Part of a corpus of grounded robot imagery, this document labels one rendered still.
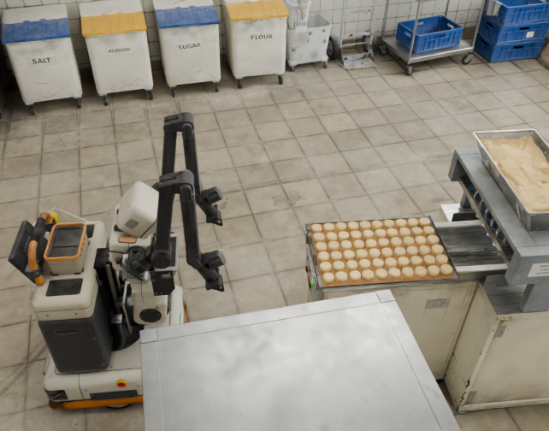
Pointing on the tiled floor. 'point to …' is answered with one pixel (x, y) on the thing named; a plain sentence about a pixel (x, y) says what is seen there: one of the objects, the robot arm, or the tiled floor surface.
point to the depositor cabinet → (503, 343)
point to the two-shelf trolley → (428, 51)
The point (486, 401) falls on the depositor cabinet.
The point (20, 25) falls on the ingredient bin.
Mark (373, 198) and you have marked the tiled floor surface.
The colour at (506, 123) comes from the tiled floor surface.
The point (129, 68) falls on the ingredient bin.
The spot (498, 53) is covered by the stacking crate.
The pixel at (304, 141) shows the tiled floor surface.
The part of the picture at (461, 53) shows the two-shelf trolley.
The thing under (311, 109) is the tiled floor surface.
